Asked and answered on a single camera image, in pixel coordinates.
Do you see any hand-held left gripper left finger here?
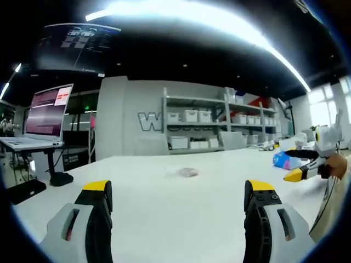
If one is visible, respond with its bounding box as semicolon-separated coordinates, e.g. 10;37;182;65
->
41;180;114;263

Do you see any black stand base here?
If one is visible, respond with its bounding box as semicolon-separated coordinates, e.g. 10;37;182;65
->
50;171;75;187

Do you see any grey metal shelving unit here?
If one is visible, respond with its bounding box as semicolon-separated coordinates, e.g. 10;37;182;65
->
162;87;229;155
224;93;279;146

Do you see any hanging dark display board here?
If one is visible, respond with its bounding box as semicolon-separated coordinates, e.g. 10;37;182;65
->
36;22;122;75

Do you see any blue colourful packet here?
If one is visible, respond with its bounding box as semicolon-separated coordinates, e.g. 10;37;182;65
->
272;151;303;169

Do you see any long ceiling light strip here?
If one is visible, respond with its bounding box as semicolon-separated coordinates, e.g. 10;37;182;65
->
84;0;313;93

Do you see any clear resealable bag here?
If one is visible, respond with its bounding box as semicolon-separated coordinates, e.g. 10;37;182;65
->
176;167;200;179

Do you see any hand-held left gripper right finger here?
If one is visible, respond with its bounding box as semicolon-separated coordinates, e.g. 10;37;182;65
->
244;179;316;263

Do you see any white monitor stand desk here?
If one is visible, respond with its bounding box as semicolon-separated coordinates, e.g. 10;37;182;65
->
0;136;66;181

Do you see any person's right hand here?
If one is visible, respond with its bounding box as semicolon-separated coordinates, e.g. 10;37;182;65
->
319;153;349;180

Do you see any shelf with white bins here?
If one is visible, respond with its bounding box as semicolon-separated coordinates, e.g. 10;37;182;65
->
166;87;278;150

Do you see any black flat box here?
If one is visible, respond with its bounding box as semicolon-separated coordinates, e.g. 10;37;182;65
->
5;179;47;205

